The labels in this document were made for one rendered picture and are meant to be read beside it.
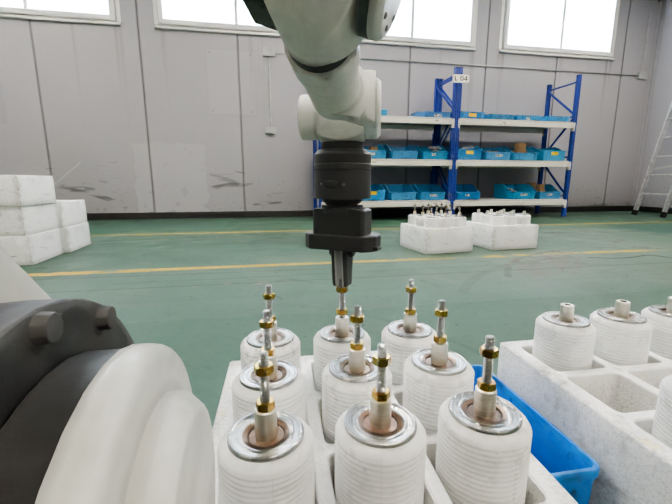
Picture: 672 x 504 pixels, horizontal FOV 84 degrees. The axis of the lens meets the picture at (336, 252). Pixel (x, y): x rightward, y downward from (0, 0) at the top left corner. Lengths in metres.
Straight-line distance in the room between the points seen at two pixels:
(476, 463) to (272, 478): 0.20
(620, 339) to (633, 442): 0.25
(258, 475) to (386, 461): 0.12
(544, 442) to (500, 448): 0.32
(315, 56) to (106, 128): 5.52
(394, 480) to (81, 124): 5.78
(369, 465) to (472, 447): 0.11
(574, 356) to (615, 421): 0.15
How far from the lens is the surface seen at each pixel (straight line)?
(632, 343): 0.86
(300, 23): 0.35
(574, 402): 0.71
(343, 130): 0.56
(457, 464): 0.46
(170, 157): 5.60
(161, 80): 5.75
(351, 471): 0.42
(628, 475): 0.68
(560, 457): 0.74
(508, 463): 0.46
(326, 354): 0.61
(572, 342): 0.78
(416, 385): 0.54
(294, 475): 0.40
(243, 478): 0.39
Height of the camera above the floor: 0.50
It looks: 11 degrees down
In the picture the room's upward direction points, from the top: straight up
